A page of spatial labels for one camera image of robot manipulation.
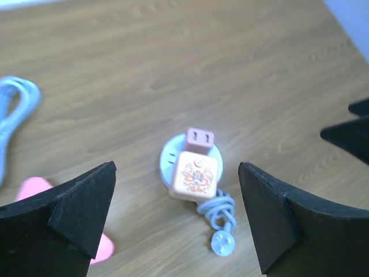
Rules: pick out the white round power strip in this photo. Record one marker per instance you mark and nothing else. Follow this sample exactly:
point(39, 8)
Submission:
point(170, 153)

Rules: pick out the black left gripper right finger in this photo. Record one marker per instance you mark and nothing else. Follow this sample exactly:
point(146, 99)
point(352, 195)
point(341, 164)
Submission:
point(297, 233)

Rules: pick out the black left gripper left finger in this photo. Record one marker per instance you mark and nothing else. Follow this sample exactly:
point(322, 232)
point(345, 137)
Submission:
point(57, 232)

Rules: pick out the small pink plug adapter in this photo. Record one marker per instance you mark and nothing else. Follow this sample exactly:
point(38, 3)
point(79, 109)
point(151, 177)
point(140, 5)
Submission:
point(198, 141)

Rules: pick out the pink triangular power strip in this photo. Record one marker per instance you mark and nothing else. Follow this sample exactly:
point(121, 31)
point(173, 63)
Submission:
point(35, 185)

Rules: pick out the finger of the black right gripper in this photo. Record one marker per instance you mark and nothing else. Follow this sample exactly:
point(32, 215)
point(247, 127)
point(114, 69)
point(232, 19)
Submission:
point(360, 108)
point(351, 136)

